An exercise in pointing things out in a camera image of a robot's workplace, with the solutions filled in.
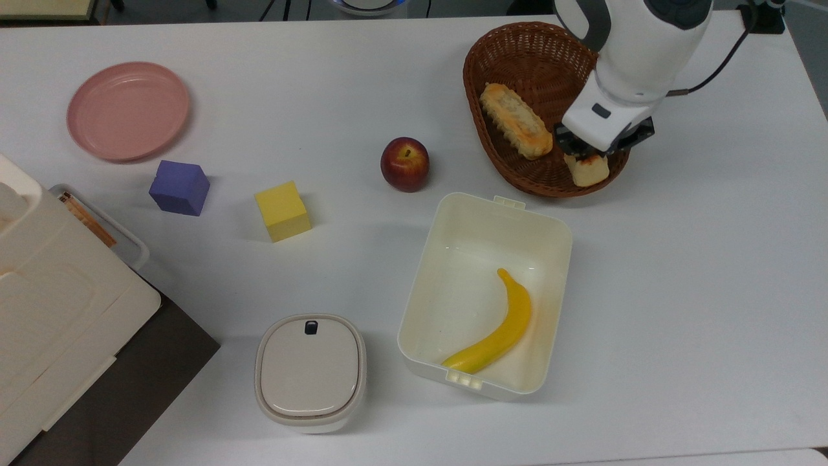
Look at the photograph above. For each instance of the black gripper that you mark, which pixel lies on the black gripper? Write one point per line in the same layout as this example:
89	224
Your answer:
595	154

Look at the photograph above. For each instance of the short toasted bread piece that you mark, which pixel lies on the short toasted bread piece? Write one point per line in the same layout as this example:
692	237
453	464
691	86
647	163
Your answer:
588	171

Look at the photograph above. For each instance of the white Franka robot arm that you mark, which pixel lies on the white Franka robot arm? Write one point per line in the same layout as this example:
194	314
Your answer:
647	52

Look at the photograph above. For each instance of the long toasted bread loaf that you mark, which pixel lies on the long toasted bread loaf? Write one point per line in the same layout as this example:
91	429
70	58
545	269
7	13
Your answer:
517	120

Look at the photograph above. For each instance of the brown wicker basket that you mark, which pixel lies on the brown wicker basket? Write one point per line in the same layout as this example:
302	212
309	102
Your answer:
537	58

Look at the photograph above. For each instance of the red apple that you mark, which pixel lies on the red apple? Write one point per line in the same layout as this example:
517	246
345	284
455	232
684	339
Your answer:
404	165

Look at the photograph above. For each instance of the yellow toy banana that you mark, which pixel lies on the yellow toy banana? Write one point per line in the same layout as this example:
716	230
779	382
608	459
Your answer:
511	323

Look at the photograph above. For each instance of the white plastic container box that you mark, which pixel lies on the white plastic container box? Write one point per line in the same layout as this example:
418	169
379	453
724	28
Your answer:
453	291

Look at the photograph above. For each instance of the yellow foam cube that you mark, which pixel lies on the yellow foam cube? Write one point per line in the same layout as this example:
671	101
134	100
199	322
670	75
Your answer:
281	210

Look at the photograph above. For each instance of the black tripod legs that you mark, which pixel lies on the black tripod legs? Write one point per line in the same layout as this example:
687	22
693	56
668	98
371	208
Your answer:
286	6

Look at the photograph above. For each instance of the small cream lidded bin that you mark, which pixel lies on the small cream lidded bin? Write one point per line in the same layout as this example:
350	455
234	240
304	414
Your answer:
310	369

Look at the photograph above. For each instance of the purple foam cube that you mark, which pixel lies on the purple foam cube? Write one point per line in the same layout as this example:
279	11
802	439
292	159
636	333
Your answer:
180	188

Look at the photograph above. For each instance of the pink round plate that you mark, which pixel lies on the pink round plate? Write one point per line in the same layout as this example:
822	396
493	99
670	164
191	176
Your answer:
129	110

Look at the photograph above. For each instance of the dark brown drawer base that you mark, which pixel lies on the dark brown drawer base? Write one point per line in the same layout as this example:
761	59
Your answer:
155	375

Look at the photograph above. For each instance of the beige side table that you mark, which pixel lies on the beige side table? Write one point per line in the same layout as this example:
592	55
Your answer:
45	8

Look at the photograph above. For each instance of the cream plastic cabinet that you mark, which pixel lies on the cream plastic cabinet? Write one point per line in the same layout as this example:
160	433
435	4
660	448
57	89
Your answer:
52	310

